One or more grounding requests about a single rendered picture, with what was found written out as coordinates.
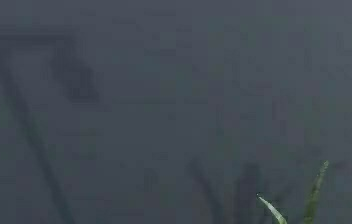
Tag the green house plant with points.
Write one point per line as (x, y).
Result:
(313, 200)

